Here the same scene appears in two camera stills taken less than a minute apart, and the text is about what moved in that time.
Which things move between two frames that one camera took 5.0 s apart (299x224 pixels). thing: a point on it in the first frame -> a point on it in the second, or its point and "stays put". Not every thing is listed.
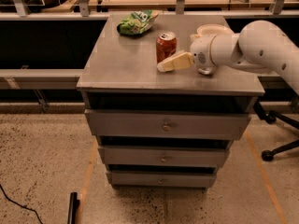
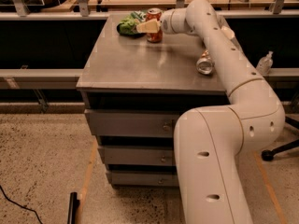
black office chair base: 271,117 stays put
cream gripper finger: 176,63 -> 150,26
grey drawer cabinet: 163,130 stays put
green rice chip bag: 136,22 stays put
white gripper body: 202,52 -> 167,22
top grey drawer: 167,123 stays put
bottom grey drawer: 162,179 stays put
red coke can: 165,46 -> 154,13
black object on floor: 73,206 stays put
